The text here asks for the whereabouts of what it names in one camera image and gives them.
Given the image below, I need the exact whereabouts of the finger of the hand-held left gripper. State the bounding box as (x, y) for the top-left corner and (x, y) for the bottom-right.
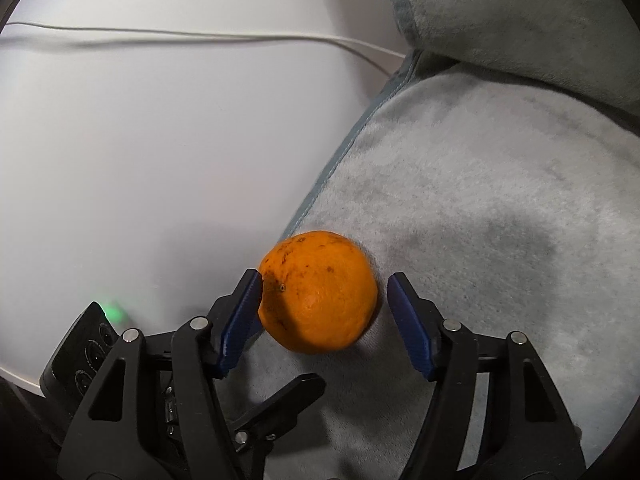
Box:
(227, 372), (327, 457)

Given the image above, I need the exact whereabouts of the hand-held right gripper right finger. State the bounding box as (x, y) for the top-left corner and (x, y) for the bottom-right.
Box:
(387, 271), (587, 480)

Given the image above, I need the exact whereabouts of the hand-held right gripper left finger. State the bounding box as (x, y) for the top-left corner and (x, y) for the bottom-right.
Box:
(56, 268), (264, 480)

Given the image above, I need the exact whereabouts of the large orange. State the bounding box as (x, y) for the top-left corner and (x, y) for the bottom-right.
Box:
(257, 230), (379, 353)

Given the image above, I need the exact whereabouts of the light grey fleece blanket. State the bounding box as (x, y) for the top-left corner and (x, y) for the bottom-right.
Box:
(220, 50), (640, 467)

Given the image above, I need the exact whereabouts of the dark grey pillow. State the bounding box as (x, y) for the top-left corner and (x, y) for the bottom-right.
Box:
(367, 0), (640, 137)

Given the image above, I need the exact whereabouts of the white cable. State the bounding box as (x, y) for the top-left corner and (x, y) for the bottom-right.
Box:
(0, 21), (408, 81)

